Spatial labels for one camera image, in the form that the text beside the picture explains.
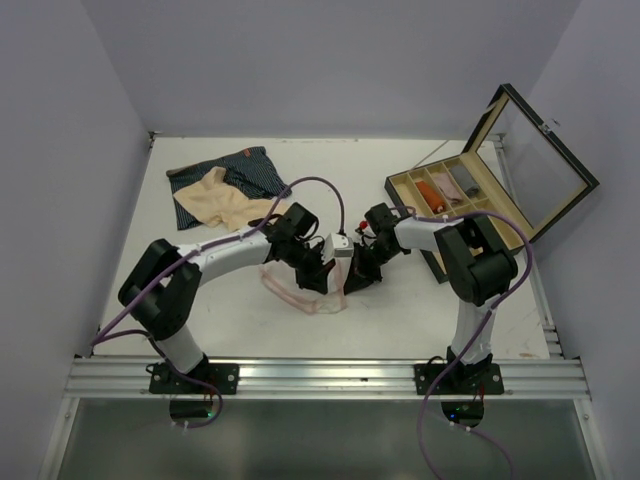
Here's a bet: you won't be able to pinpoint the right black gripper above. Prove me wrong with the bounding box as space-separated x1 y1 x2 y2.
342 239 399 293

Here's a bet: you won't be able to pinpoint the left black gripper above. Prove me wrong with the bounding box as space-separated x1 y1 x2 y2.
284 238 336 294

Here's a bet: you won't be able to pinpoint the white pink-trimmed underwear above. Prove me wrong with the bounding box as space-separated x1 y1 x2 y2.
258 259 351 315

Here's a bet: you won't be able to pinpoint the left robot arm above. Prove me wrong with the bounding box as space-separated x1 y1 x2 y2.
118 203 352 393

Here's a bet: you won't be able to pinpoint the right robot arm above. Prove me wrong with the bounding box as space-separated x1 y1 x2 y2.
344 203 518 393

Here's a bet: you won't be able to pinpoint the rolled orange underwear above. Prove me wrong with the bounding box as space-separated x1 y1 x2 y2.
415 180 446 214

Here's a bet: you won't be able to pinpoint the beige underwear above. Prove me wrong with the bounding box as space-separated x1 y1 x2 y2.
173 167 274 232

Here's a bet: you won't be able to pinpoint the rolled pink underwear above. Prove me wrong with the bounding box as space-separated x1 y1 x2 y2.
432 172 463 205

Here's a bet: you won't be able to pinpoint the rolled grey underwear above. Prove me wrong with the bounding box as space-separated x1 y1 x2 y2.
449 165 480 198

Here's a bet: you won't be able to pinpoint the blue striped boxer shorts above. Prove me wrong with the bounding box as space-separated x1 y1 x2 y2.
166 146 291 231

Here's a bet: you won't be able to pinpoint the black wooden compartment box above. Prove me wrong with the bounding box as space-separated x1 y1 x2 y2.
383 83 601 285

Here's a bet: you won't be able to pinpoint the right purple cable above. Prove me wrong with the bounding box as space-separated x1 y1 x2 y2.
387 204 537 480

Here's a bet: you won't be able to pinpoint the purple cable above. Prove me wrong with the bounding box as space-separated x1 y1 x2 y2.
387 204 537 480
89 175 347 428

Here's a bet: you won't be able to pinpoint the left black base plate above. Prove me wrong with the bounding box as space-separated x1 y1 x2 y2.
145 363 240 395

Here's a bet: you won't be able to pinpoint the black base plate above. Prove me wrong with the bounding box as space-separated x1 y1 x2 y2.
145 363 240 395
413 362 505 396

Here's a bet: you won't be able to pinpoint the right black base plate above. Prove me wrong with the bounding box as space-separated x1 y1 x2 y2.
413 362 505 396

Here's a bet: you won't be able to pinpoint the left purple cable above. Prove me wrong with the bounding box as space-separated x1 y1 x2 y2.
89 175 347 428

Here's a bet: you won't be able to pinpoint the aluminium mounting rail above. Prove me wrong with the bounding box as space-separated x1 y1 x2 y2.
63 356 590 400

